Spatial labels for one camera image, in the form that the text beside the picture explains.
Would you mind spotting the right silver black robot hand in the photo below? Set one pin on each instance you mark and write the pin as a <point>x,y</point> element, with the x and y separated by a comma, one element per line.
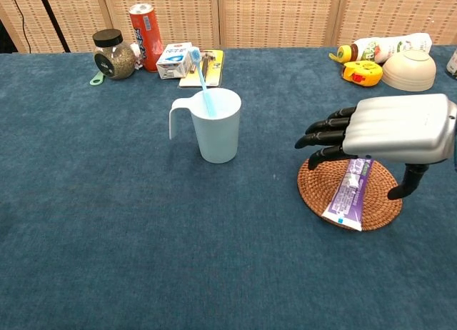
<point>400,130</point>

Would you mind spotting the purple white toothpaste tube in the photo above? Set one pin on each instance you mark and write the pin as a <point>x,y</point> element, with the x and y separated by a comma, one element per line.
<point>348,198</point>

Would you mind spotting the light blue toothbrush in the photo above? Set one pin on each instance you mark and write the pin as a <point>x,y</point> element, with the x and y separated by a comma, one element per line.
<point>201,78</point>

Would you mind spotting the round woven rattan coaster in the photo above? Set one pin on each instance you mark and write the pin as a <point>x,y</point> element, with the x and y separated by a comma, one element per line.
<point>317,190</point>

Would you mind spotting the razor in yellow package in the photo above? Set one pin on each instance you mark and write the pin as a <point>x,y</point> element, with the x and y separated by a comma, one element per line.
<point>214,71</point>

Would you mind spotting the beige upturned bowl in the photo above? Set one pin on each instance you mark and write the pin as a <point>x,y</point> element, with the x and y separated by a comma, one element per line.
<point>410,73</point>

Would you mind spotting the yellow tape measure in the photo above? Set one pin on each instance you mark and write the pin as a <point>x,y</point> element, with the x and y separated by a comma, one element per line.
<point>364,74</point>

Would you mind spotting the drink bottle with yellow cap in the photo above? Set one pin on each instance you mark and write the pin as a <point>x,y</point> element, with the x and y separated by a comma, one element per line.
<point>389,46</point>

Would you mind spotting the bamboo folding screen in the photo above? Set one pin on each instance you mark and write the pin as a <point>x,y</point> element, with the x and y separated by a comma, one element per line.
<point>278,15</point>

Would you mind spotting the white blue milk carton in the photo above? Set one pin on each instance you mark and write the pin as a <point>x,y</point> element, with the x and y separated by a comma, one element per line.
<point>171,60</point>

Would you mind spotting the red drink can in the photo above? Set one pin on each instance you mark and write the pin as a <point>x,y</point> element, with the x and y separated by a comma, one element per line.
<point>148,37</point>

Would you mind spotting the crumpled white wrapper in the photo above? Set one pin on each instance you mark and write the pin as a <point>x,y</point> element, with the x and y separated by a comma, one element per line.
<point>137,55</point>

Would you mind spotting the glass jar with black lid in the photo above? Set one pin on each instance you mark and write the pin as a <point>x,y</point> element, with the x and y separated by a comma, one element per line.
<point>116,60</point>

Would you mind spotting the blue carpet table mat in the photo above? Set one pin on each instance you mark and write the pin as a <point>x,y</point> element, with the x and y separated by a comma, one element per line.
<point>107,201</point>

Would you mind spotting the green bottle opener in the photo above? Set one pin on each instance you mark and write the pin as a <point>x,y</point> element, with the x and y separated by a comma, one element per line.
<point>96,80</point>

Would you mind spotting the black tripod stand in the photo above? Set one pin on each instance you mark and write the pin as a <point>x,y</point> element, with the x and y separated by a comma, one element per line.
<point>53,19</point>

